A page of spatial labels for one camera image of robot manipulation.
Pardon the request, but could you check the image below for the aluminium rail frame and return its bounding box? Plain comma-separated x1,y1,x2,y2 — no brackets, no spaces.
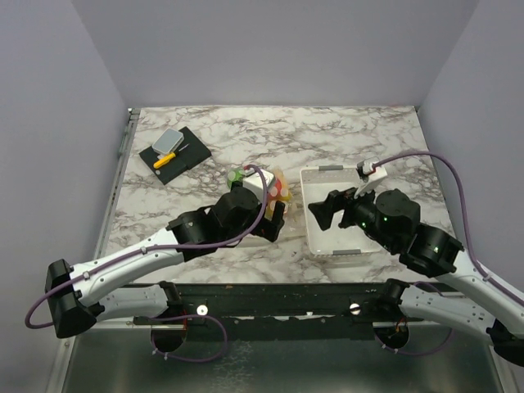
45,108,141,393

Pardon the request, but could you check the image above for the grey plastic box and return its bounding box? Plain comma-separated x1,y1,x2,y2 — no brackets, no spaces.
151,129,184,156

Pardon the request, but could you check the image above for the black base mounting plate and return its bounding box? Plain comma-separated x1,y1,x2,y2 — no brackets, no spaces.
133,278,409,341

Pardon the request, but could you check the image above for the clear zip top bag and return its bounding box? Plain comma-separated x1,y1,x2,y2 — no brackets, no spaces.
226,166,305,242

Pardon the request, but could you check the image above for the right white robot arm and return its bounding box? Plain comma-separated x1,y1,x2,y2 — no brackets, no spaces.
308,188,523,366

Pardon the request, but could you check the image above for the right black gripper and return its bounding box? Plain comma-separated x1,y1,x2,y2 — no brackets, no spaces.
308,177,398,251

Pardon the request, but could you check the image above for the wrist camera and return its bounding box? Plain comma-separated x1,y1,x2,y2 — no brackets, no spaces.
242,169,276,202
354,160,387,199

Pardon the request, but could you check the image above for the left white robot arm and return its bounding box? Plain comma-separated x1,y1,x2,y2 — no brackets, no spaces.
44,187,286,338

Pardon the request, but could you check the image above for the red strawberry toy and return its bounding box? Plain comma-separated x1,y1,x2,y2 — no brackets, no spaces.
269,175,289,201

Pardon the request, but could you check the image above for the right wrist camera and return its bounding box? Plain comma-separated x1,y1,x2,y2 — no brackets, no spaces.
354,160,387,199

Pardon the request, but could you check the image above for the white plastic basket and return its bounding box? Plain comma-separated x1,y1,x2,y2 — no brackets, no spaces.
300,165,382,258

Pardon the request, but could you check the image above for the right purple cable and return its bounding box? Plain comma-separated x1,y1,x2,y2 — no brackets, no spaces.
358,151,524,356

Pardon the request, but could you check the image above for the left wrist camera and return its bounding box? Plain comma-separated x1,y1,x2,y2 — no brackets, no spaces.
242,169,276,202

